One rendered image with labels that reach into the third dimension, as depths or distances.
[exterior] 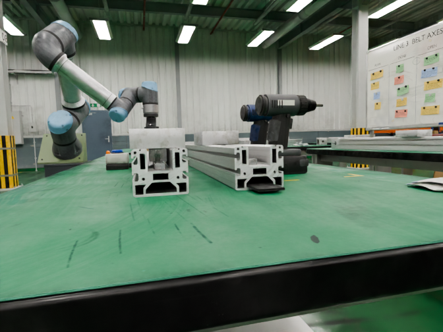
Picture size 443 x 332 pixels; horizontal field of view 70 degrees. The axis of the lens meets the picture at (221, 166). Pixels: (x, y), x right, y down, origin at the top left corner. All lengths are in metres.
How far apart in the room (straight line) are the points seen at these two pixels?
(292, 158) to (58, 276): 0.70
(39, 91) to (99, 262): 12.62
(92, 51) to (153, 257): 12.61
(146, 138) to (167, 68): 12.03
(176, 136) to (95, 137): 11.74
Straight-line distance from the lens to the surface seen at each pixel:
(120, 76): 12.56
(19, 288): 0.27
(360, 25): 9.56
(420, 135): 2.18
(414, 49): 4.09
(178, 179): 0.59
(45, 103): 12.78
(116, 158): 1.22
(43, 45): 1.56
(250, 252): 0.28
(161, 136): 0.65
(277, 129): 0.88
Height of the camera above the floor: 0.88
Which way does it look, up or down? 5 degrees down
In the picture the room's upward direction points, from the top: 2 degrees counter-clockwise
